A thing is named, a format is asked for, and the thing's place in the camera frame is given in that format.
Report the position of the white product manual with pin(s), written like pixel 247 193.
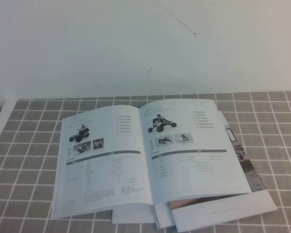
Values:
pixel 111 157

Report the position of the plain white paper booklet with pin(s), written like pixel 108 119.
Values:
pixel 131 214

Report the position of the brochure with photo cover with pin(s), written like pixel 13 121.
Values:
pixel 232 208

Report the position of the grey checked tablecloth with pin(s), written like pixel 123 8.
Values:
pixel 269 170

